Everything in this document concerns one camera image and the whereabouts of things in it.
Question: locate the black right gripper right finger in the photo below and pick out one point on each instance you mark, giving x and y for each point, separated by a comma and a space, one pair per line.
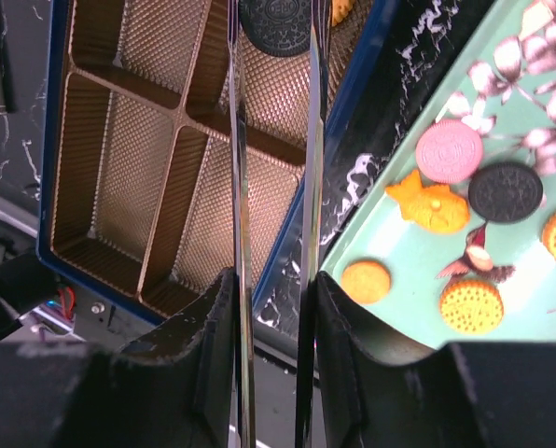
463, 395

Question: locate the black sandwich cookie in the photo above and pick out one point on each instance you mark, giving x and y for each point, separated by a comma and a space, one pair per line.
279, 28
505, 192

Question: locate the pink sandwich cookie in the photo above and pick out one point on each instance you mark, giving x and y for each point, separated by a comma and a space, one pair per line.
449, 152

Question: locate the metal tongs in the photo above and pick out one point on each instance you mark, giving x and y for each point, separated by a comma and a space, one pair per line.
313, 186

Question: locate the green floral serving tray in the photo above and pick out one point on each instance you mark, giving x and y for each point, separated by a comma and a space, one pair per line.
503, 86

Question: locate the gold plastic divider tray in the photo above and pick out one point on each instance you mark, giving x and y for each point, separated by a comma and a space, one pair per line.
137, 189

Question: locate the plain orange round cookie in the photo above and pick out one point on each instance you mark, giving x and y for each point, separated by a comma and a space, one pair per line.
366, 281

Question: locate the yellow fish cookie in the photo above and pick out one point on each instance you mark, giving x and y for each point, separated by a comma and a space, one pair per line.
434, 208

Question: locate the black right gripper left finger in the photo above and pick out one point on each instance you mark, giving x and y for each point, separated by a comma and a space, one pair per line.
169, 388

